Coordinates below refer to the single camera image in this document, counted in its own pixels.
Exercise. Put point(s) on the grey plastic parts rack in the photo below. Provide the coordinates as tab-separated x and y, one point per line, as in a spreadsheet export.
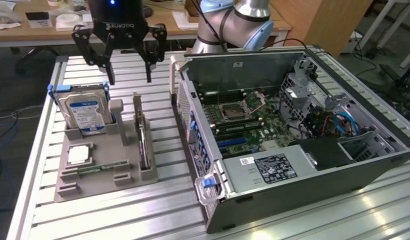
104	155

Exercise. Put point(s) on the silver CPU chip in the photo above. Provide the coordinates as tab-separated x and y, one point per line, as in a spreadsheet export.
79	155

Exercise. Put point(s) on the grey power supply unit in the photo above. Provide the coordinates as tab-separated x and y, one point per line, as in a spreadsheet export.
268	172

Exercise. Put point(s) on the blue latch tab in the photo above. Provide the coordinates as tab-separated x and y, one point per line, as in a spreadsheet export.
207	182

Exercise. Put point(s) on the white tape roll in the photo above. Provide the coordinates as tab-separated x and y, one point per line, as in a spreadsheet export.
55	2

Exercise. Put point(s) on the plain white box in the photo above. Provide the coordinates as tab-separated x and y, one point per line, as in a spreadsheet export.
85	20

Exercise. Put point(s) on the clear plastic bag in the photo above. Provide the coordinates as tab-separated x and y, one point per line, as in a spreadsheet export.
4	11

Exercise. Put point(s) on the metal socket cover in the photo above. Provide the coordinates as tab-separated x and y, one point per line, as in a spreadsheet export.
255	98

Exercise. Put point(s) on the thin metal locking lever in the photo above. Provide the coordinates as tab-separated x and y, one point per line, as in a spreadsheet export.
219	95

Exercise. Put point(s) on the black graphics card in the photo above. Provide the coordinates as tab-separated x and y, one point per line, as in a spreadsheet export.
143	150

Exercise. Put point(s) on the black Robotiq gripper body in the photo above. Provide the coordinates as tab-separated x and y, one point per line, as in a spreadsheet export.
119	20

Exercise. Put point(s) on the dark installed RAM stick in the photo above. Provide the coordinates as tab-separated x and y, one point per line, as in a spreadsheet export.
235	122
239	128

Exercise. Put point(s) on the green RAM stick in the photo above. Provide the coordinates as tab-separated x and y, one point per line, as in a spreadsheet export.
97	168

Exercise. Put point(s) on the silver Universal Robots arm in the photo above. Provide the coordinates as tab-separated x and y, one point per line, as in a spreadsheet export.
224	22

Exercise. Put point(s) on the white box with black top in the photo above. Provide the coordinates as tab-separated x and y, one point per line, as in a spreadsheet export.
39	20

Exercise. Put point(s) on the wooden desk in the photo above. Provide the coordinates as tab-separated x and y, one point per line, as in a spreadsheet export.
31	35

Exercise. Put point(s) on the white table frame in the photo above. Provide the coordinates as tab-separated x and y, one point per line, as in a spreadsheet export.
384	22

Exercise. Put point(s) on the white foam sheets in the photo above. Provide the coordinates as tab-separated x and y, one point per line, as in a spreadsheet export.
184	21

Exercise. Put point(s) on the white box with tape roll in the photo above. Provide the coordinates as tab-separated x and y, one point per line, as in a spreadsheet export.
69	22

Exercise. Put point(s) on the hard disk in blue caddy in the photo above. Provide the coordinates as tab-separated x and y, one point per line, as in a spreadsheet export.
84	112

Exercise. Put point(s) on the white paper card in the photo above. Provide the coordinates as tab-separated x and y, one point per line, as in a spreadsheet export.
8	25

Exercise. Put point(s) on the green motherboard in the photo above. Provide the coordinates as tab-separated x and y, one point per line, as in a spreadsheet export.
261	131

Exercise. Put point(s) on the blue expansion slot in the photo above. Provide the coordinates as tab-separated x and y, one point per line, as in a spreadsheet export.
232	142

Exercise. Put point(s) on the black round lamp base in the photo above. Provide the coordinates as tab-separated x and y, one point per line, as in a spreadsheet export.
148	11

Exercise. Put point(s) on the perforated metal drive cage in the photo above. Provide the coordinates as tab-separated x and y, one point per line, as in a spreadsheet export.
299	100

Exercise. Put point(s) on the wooden cabinet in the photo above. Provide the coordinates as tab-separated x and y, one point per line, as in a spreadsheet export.
328	22

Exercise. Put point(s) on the CPU socket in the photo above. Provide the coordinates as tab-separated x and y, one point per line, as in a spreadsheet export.
232	112

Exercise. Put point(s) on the black chair base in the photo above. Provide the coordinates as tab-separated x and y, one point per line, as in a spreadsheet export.
31	57

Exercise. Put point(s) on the black open PC case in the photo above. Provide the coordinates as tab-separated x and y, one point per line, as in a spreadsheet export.
291	190

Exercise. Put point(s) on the brown cardboard box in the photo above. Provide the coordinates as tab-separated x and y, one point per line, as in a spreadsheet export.
191	7

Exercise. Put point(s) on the metal disk bay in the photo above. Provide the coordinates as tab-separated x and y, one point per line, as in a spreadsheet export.
364	147

